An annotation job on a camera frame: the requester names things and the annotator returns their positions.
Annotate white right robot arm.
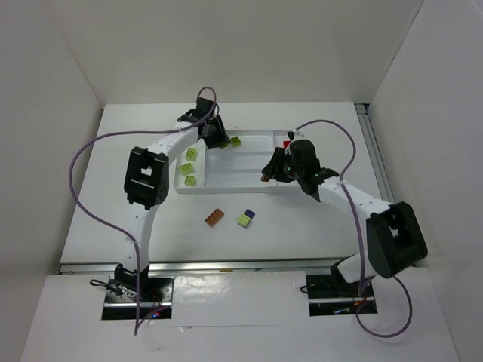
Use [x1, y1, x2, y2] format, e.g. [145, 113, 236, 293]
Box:
[261, 131, 428, 285]

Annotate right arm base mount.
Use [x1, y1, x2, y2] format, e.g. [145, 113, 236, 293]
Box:
[300, 275, 377, 317]

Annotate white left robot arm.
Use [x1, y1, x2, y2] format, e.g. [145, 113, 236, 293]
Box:
[114, 97, 227, 295]

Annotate purple lego plate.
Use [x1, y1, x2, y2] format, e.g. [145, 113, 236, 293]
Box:
[244, 209, 255, 219]

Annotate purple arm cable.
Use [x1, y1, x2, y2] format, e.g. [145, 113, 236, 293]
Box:
[67, 86, 220, 336]
[292, 119, 413, 337]

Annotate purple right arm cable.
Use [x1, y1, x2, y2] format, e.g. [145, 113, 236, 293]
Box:
[292, 119, 413, 337]

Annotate white compartment sorting tray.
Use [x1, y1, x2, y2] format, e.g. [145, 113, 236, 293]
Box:
[173, 130, 300, 194]

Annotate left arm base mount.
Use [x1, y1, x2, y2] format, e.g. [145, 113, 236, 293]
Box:
[89, 276, 174, 321]

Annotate curved green lego brick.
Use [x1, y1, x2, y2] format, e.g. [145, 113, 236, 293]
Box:
[179, 163, 195, 175]

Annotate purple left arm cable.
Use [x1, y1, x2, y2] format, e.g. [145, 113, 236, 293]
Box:
[67, 86, 220, 336]

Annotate green square lego brick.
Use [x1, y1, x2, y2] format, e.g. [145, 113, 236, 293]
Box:
[230, 137, 242, 147]

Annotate aluminium rail right side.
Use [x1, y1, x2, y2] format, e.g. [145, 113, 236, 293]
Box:
[354, 103, 395, 202]

